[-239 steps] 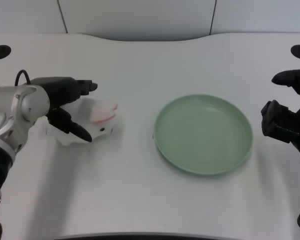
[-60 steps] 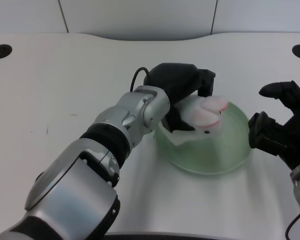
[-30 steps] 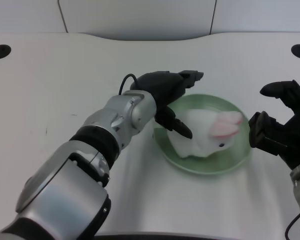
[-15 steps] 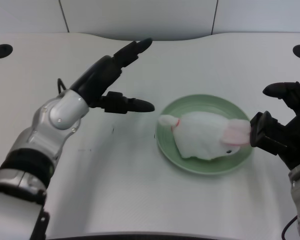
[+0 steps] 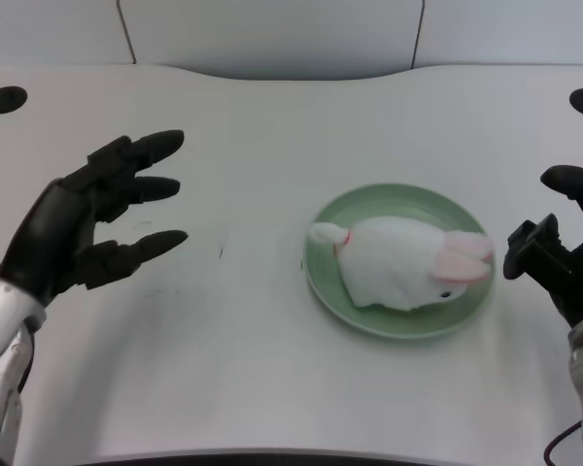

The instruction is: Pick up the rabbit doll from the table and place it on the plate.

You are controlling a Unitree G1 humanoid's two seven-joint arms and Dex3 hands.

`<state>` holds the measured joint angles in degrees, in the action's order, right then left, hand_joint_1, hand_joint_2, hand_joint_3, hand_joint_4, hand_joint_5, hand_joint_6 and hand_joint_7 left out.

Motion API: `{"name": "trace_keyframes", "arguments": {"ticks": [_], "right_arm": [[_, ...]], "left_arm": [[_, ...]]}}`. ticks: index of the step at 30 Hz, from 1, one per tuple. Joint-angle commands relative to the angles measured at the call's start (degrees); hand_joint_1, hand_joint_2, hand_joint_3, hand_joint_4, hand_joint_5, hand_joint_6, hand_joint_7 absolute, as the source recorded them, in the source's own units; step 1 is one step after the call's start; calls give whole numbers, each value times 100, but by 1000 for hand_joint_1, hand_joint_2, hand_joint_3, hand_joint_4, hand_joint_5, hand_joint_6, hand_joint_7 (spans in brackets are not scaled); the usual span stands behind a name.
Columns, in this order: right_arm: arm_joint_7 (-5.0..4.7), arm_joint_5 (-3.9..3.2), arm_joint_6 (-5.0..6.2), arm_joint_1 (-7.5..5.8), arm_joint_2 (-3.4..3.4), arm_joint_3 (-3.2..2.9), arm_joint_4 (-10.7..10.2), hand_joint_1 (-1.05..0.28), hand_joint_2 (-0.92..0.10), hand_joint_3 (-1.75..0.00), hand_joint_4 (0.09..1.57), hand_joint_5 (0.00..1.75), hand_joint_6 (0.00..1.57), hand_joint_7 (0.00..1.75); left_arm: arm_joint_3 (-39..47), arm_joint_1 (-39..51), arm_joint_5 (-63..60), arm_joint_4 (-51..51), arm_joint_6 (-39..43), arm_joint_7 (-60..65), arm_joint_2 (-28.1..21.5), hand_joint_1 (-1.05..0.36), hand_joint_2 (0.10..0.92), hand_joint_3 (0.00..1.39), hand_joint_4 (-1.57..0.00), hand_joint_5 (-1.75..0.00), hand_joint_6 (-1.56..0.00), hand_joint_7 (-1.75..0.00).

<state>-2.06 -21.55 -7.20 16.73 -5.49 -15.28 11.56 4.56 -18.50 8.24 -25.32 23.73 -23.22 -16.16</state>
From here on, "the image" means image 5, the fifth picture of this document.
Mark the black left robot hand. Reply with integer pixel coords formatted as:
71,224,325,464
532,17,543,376
0,129,189,308

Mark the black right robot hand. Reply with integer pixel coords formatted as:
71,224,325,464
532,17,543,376
502,164,583,329

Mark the white plush rabbit doll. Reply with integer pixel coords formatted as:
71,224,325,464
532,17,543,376
307,216,496,312

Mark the green round plate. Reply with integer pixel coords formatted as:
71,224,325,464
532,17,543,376
302,183,497,342

